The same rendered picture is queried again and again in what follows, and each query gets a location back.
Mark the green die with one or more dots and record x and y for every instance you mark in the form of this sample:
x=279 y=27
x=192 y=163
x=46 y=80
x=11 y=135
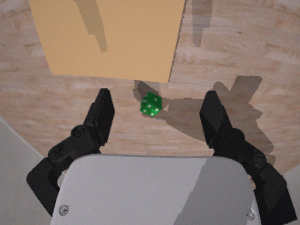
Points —
x=151 y=104

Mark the tan flat mat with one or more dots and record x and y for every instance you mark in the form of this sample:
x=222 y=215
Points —
x=125 y=39

